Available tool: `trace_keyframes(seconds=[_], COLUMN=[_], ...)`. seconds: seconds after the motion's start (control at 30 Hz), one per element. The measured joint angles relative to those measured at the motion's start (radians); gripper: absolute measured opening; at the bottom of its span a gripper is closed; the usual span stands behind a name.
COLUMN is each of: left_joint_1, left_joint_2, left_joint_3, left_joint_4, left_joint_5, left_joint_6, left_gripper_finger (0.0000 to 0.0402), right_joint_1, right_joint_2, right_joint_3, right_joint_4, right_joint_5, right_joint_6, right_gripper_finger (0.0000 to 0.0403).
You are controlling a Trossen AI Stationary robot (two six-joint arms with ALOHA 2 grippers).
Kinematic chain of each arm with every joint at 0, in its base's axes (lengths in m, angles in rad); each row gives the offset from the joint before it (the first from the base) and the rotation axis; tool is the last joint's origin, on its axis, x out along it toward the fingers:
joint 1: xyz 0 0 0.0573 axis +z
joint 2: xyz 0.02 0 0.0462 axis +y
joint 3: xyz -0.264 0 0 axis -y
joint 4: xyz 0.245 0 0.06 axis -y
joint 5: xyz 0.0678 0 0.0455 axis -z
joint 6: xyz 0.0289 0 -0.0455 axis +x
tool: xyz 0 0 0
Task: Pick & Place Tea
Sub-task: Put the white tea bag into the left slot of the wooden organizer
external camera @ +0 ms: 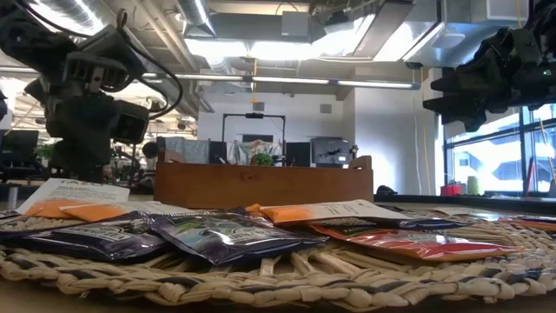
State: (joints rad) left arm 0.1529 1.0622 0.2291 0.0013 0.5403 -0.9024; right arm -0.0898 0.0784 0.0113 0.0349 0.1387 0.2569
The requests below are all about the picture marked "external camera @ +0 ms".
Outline rectangular silver ceiling duct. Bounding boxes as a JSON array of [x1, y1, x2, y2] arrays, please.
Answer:
[[373, 0, 533, 69]]

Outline wooden tea organiser box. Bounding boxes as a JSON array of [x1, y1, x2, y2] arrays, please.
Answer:
[[153, 155, 374, 210]]

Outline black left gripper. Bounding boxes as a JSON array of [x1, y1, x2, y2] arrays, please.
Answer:
[[45, 86, 115, 183]]

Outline round silver ceiling duct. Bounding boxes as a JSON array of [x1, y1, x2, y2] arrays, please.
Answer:
[[175, 0, 217, 38]]

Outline round woven straw placemat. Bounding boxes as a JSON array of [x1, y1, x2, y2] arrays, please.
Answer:
[[0, 203, 556, 312]]

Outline black aluminium table frame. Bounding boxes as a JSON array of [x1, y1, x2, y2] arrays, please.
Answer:
[[0, 181, 556, 215]]

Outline grey partition panel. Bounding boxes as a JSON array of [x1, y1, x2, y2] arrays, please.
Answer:
[[162, 137, 209, 165]]

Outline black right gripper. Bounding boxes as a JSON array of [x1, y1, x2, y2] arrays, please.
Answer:
[[423, 28, 542, 132]]

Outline black framed window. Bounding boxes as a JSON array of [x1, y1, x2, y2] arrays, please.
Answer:
[[443, 103, 556, 195]]

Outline distant black robot arms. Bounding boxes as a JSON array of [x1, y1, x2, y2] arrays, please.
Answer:
[[113, 141, 154, 186]]

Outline black computer monitor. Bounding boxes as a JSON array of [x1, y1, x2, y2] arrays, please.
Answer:
[[285, 142, 312, 168], [310, 137, 352, 169], [0, 129, 40, 164]]

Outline crumpled cloth pile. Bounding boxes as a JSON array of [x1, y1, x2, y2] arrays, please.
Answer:
[[225, 138, 283, 166]]

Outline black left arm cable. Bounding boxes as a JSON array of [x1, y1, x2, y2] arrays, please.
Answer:
[[113, 7, 184, 121]]

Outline black camera rig frame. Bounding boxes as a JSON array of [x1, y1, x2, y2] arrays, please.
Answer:
[[222, 111, 287, 144]]

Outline leafy green office plant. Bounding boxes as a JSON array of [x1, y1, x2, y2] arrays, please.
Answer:
[[250, 151, 275, 167], [34, 143, 57, 160]]

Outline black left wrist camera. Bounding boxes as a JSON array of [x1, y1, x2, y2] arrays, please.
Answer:
[[110, 99, 151, 145]]

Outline long ceiling light strip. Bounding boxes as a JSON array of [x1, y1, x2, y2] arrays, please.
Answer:
[[0, 64, 421, 91]]

